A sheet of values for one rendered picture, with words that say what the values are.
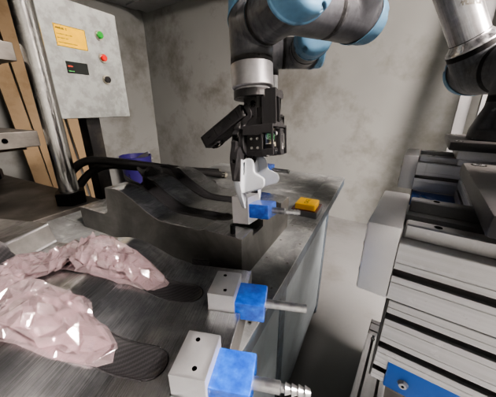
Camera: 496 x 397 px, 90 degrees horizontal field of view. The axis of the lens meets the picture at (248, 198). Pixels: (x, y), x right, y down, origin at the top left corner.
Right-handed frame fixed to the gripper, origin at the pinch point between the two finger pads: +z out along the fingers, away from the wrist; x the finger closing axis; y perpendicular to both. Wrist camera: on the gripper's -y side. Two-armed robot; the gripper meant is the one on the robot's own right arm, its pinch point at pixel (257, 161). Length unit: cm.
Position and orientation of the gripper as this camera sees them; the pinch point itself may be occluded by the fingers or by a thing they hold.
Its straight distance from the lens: 79.5
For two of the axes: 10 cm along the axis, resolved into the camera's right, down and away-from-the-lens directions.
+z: 0.0, 9.4, 3.4
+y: 8.9, 1.6, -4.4
